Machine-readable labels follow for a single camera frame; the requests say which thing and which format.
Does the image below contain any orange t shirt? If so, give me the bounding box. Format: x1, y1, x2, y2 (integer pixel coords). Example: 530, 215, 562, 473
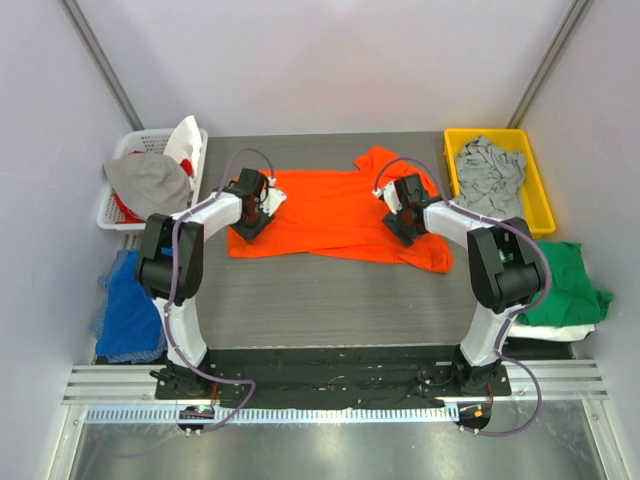
227, 146, 454, 274

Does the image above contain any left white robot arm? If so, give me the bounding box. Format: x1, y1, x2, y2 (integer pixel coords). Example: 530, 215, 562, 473
136, 168, 286, 399

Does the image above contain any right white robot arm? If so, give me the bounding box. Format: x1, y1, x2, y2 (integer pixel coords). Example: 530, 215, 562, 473
374, 174, 549, 395

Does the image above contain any grey shirt in yellow bin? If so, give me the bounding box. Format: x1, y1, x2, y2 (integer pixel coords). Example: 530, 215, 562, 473
454, 135, 527, 220

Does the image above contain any white cloth in basket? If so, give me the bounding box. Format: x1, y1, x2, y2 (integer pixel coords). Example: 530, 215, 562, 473
163, 115, 206, 176

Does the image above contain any beige grey shirt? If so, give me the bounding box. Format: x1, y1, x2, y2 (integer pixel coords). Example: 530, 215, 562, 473
103, 152, 191, 220

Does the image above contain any red cloth in basket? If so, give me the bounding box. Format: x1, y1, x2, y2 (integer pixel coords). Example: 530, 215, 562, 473
113, 193, 145, 224

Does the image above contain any yellow plastic bin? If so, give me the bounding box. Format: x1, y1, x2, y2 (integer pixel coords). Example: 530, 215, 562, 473
444, 128, 556, 239

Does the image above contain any white folded t shirt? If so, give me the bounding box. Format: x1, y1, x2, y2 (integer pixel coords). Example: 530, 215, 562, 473
507, 320, 596, 342

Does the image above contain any green folded t shirt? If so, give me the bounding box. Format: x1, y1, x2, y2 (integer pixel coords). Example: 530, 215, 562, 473
517, 241, 614, 328

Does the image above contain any blue white checkered cloth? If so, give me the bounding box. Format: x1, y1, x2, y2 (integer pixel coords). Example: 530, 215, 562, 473
89, 247, 171, 365

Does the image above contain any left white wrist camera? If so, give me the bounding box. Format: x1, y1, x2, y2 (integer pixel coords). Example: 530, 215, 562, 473
258, 177, 287, 217

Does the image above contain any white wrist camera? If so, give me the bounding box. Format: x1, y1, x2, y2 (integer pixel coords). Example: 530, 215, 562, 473
258, 177, 287, 217
373, 181, 402, 214

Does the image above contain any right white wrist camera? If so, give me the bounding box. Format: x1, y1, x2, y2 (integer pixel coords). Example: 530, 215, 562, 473
373, 181, 402, 214

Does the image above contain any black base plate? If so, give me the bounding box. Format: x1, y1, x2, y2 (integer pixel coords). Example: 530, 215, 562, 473
152, 346, 512, 410

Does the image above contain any aluminium rail frame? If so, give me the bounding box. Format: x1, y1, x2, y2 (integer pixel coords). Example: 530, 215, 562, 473
45, 349, 630, 479

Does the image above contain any slotted cable duct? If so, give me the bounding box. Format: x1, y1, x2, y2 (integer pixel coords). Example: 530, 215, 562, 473
85, 404, 459, 425

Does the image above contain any right corner metal post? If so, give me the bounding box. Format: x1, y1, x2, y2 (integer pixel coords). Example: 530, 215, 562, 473
507, 0, 594, 129

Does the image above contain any corner metal post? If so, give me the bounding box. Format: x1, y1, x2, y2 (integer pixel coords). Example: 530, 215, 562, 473
507, 0, 594, 129
59, 0, 144, 131

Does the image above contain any left corner metal post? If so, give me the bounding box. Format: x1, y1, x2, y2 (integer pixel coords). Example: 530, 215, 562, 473
59, 0, 144, 131

